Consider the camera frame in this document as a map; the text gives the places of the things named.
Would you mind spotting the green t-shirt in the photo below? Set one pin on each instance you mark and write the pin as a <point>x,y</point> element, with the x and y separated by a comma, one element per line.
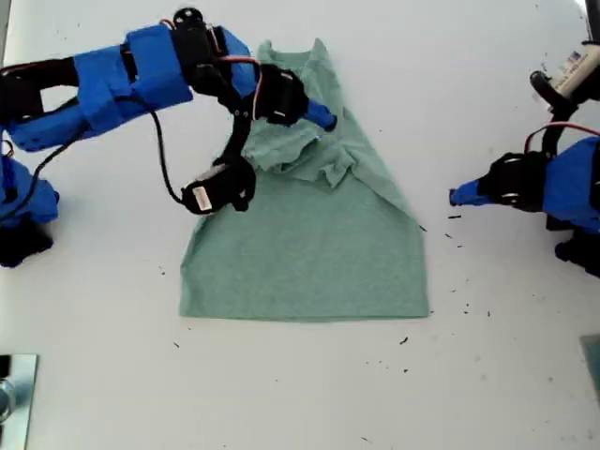
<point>304,262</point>

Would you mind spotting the black clamp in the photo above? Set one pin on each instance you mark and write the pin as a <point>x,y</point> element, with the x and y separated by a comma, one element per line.
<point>4,365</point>

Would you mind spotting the black camera stalk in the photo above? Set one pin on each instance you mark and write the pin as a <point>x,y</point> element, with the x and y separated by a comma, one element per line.
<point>236,136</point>
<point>555,129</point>

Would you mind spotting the cream black arm camera box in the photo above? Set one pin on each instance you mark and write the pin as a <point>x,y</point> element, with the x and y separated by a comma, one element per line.
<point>572,70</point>

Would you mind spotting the shiny steel base plate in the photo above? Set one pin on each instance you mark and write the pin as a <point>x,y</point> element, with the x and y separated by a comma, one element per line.
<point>23,403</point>

